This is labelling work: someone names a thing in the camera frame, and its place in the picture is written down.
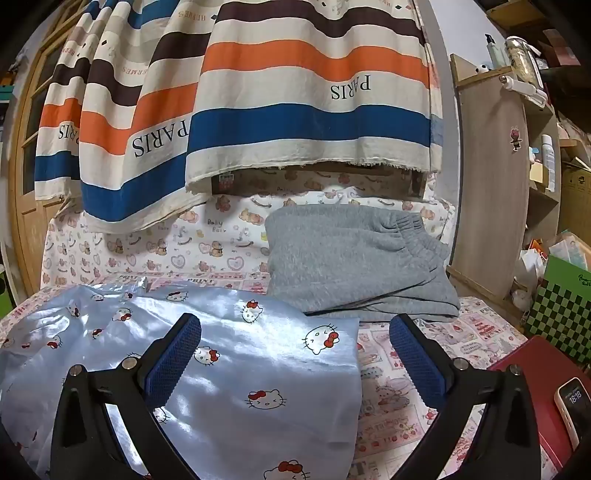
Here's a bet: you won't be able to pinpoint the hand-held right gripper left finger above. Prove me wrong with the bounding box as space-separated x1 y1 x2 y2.
50 313 204 480

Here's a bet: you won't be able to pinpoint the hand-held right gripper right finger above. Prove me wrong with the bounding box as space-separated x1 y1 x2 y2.
389 313 542 480

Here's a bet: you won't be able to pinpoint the light blue satin cat-print pants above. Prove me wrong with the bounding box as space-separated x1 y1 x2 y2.
0 279 361 480

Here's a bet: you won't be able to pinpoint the white bear-print sheet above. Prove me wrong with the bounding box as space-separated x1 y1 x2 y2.
41 168 458 296

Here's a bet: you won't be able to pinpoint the grey sweatpants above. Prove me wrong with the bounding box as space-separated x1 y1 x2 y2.
264 204 461 323

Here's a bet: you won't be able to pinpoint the white plastic bag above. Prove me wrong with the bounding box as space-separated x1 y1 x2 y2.
512 249 546 315

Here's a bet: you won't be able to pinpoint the green checkered box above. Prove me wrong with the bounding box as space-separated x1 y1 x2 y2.
524 256 591 370

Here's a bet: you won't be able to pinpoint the white smartphone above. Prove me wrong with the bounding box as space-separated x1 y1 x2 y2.
554 377 591 453

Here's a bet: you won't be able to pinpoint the wooden bed headboard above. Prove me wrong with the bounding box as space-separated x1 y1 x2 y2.
211 161 428 200

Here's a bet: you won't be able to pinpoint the wooden shelf unit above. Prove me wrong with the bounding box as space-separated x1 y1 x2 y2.
448 53 561 315

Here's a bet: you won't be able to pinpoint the cardboard box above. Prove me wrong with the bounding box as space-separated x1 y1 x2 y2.
556 159 591 236

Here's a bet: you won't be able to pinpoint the white bottle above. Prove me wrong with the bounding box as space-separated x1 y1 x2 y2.
540 135 556 174

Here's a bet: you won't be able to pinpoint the white lint roller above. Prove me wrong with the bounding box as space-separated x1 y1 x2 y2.
499 76 548 109

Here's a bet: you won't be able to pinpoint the striped hanging curtain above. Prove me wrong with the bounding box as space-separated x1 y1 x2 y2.
34 0 444 234

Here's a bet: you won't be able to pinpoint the pump dispenser bottle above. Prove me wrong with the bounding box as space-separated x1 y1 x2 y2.
484 33 511 69

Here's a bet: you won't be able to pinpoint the clear glitter bottle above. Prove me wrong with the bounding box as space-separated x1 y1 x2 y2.
504 36 539 88

